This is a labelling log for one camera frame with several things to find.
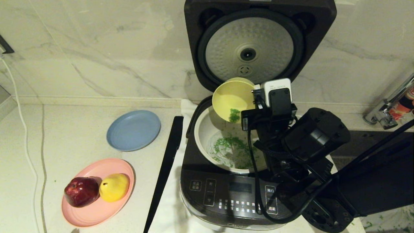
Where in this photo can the dark grey rice cooker base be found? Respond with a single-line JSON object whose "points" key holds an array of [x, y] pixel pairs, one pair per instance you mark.
{"points": [[226, 194]]}

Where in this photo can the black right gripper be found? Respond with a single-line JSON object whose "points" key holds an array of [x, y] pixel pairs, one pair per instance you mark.
{"points": [[268, 119]]}

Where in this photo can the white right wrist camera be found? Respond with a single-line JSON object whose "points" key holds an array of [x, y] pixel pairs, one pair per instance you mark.
{"points": [[278, 89]]}

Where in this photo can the black flat strip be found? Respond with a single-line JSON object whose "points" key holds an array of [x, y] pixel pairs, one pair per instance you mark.
{"points": [[165, 174]]}

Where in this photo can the red apple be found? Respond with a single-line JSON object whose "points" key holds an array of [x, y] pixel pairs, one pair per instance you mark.
{"points": [[81, 191]]}

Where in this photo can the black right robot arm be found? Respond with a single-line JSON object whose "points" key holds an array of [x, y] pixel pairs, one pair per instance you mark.
{"points": [[372, 181]]}

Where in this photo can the red orange bottle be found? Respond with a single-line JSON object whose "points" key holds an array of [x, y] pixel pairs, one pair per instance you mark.
{"points": [[402, 106]]}

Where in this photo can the green grains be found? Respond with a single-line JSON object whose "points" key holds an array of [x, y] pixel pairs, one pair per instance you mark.
{"points": [[233, 142]]}

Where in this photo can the dark grey rice cooker lid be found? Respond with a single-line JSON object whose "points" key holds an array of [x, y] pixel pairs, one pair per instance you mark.
{"points": [[200, 38]]}

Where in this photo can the yellow bowl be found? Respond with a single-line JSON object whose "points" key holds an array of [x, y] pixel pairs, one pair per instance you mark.
{"points": [[229, 97]]}

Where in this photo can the chrome faucet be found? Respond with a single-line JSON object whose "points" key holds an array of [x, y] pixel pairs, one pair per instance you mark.
{"points": [[388, 103]]}

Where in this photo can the blue plate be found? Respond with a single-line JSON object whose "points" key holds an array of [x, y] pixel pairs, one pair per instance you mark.
{"points": [[134, 130]]}

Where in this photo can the white bowl with greens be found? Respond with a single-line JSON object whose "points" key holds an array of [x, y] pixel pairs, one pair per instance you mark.
{"points": [[203, 136]]}

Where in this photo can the yellow pear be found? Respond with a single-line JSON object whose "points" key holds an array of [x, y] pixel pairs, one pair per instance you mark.
{"points": [[114, 187]]}

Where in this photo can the white crumpled cloth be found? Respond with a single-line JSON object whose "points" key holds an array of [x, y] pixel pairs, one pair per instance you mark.
{"points": [[388, 220]]}

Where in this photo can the pink plate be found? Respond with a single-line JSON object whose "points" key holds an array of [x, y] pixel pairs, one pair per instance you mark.
{"points": [[97, 212]]}

